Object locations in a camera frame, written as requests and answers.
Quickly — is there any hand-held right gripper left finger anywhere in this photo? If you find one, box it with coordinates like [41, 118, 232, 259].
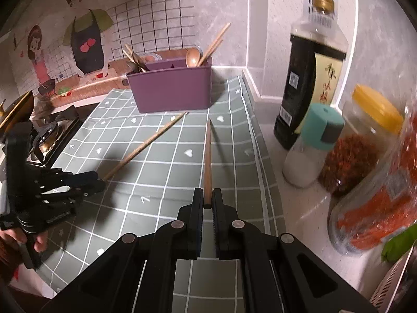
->
[42, 187, 205, 313]

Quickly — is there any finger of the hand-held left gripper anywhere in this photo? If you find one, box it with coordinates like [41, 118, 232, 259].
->
[39, 169, 99, 187]
[41, 181, 106, 204]

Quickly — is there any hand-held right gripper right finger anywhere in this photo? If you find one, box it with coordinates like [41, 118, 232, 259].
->
[212, 187, 378, 313]

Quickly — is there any purple utensil holder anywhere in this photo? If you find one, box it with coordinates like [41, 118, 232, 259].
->
[126, 57, 213, 114]

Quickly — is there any person's left forearm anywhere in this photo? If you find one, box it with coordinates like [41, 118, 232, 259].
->
[0, 236, 23, 284]

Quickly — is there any person's left hand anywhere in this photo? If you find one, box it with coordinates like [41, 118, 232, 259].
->
[0, 228, 50, 253]

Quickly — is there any green checked table mat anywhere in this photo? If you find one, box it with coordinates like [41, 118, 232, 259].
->
[33, 75, 287, 313]

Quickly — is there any gas stove burner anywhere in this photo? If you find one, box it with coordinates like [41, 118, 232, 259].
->
[26, 104, 85, 167]

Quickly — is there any salt shaker with teal cap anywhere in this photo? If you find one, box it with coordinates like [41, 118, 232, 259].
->
[283, 103, 345, 188]

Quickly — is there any spice jar with yellow lid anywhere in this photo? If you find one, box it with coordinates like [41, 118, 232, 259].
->
[319, 85, 404, 196]

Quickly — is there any dark soy sauce bottle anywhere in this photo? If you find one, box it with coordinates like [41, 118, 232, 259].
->
[274, 0, 349, 151]

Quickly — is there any plastic bottle with orange label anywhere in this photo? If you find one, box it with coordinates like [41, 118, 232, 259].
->
[329, 104, 417, 256]

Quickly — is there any green leafy vegetable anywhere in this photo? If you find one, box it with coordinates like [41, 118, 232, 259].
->
[381, 225, 417, 263]

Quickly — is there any cartoon wall poster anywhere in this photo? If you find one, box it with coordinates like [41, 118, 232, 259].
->
[0, 0, 248, 105]

